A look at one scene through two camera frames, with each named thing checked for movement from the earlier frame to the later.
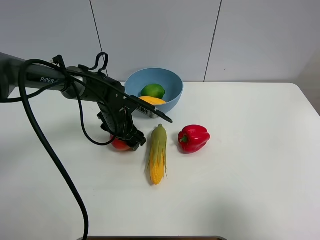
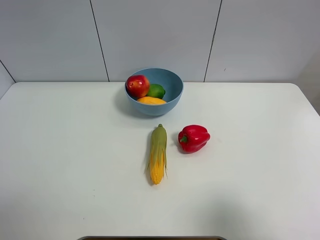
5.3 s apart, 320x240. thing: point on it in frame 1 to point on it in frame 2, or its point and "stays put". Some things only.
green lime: x=154 y=90 stays put
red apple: x=120 y=144 to x=137 y=86
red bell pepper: x=192 y=138 stays put
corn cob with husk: x=158 y=164 stays put
